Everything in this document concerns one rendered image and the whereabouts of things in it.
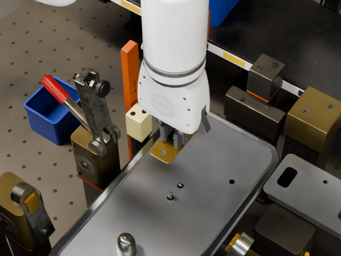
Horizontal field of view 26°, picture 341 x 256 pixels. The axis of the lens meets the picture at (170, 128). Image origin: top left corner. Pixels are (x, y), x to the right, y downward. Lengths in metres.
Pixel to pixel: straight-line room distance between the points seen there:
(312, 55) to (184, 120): 0.50
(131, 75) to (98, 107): 0.09
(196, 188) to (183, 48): 0.43
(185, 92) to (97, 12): 1.04
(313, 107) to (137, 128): 0.32
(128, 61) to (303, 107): 0.33
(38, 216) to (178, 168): 0.27
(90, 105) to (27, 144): 0.57
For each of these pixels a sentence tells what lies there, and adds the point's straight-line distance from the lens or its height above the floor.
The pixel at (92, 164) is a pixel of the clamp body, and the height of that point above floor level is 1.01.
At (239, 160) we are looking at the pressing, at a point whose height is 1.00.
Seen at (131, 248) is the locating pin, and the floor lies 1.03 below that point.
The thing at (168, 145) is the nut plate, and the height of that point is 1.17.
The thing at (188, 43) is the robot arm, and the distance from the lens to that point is 0.92.
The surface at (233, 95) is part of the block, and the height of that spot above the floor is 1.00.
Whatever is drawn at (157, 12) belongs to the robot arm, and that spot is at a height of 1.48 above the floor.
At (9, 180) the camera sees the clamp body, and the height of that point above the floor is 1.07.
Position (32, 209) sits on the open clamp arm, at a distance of 1.21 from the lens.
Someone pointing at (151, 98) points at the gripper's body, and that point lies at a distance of 1.05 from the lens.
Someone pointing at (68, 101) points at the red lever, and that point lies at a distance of 1.27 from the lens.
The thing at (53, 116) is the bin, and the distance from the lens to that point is 1.79.
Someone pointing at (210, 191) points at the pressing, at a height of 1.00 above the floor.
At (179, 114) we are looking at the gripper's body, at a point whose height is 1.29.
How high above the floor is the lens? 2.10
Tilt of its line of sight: 53 degrees down
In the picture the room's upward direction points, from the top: straight up
